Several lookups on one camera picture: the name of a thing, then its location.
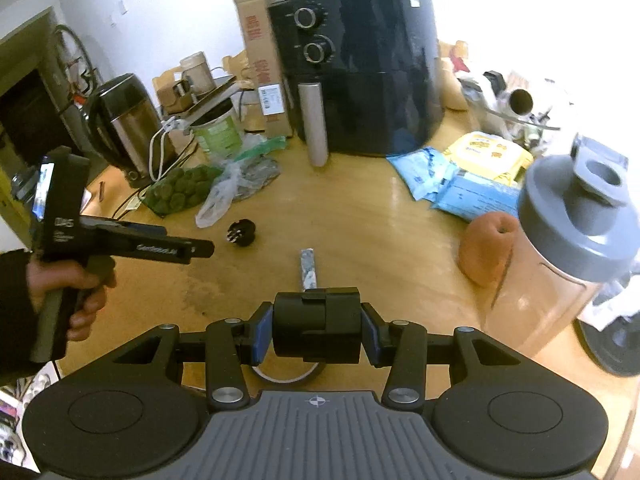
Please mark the steel electric kettle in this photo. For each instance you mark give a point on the steel electric kettle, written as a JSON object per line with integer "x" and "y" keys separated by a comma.
{"x": 125, "y": 125}

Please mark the clear plastic bag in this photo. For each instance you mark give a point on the clear plastic bag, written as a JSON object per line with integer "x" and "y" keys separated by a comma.
{"x": 240, "y": 180}

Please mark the silver foil stick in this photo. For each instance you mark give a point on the silver foil stick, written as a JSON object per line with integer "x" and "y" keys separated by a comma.
{"x": 308, "y": 270}

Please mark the tall brown cardboard box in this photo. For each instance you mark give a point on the tall brown cardboard box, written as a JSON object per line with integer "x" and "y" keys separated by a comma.
{"x": 257, "y": 50}

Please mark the orange fruit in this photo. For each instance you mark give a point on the orange fruit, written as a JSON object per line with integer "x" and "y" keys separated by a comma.
{"x": 487, "y": 250}

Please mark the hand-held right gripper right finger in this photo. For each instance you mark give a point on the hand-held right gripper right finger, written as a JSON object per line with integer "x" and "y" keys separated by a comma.
{"x": 369, "y": 335}

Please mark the yellow snack packet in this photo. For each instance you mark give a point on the yellow snack packet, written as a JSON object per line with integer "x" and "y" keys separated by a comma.
{"x": 487, "y": 152}

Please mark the black air fryer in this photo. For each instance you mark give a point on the black air fryer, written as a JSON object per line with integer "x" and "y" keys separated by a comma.
{"x": 370, "y": 70}

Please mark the green label jar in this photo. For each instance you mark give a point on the green label jar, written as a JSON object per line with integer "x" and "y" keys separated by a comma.
{"x": 220, "y": 132}

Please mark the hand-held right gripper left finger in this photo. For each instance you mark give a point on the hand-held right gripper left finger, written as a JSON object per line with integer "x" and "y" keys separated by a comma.
{"x": 263, "y": 335}

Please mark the small black knob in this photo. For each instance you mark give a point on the small black knob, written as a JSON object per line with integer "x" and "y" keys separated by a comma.
{"x": 242, "y": 233}

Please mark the clear shaker bottle grey lid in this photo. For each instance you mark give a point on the clear shaker bottle grey lid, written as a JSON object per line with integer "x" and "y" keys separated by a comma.
{"x": 555, "y": 260}

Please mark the person's left forearm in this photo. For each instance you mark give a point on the person's left forearm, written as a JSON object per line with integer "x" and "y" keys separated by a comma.
{"x": 15, "y": 310}

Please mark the beige jar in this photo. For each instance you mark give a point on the beige jar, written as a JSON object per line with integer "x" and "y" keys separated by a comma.
{"x": 197, "y": 70}

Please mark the black round kettle base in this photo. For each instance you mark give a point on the black round kettle base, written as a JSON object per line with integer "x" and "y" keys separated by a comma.
{"x": 610, "y": 350}

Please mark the white plastic bag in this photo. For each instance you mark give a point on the white plastic bag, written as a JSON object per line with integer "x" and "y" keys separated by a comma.
{"x": 612, "y": 305}

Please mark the person's left hand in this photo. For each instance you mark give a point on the person's left hand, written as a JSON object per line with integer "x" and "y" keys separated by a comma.
{"x": 57, "y": 276}

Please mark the net bag of green fruit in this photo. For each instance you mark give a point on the net bag of green fruit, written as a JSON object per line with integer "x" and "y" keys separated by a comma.
{"x": 182, "y": 187}

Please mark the green plastic wrapper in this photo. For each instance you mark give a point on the green plastic wrapper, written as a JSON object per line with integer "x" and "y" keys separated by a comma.
{"x": 265, "y": 146}

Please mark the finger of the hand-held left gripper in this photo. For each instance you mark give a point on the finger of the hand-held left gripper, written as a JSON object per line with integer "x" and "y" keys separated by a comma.
{"x": 160, "y": 250}
{"x": 130, "y": 229}

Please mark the metal tube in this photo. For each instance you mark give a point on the metal tube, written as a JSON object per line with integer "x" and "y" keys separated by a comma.
{"x": 520, "y": 102}

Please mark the flat dark tray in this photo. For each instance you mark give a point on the flat dark tray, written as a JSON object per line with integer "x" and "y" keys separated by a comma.
{"x": 212, "y": 97}

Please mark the bicycle wheel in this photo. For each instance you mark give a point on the bicycle wheel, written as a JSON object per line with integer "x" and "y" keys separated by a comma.
{"x": 75, "y": 55}

